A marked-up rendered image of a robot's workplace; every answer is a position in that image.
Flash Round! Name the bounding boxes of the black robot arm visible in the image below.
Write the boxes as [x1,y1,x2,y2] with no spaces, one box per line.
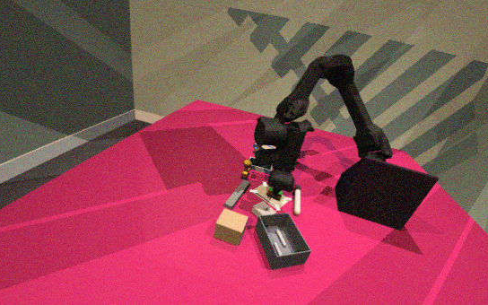
[254,54,394,168]

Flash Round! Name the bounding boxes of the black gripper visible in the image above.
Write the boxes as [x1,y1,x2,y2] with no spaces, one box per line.
[267,144,301,195]

